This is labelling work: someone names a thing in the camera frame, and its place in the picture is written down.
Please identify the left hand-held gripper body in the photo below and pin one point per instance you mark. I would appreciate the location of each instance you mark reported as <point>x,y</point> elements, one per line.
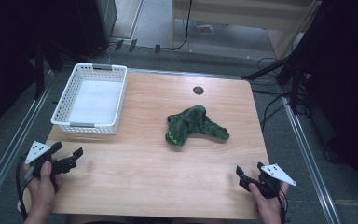
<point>37,152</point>

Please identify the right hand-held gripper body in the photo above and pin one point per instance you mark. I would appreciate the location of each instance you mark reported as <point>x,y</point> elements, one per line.
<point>276,174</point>

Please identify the white plastic basket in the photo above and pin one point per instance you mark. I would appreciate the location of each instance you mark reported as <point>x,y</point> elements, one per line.
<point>93,101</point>

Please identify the green plush toy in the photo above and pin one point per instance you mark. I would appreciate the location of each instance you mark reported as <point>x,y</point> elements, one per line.
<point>192,123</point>

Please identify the person's right hand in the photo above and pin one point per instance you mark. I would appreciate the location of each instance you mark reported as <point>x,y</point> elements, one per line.
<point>268,208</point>

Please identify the person's left hand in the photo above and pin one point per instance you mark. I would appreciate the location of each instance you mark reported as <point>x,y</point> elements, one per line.
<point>42,191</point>

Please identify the black round table grommet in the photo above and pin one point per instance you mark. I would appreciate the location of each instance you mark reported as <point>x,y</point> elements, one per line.
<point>198,90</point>

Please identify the dark curtain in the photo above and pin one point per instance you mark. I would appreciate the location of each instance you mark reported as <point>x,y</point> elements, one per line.
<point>345,87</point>

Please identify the black cabinet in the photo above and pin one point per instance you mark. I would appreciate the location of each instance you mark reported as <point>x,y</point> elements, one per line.
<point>96,25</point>

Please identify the red printed paper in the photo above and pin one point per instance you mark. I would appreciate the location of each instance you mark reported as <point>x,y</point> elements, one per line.
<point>205,28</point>

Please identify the light wooden shelf unit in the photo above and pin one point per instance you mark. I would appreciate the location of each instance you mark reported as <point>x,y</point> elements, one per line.
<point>245,15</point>

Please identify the metal floor rail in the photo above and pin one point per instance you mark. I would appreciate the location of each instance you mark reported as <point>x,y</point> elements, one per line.
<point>9,149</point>
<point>307,155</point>

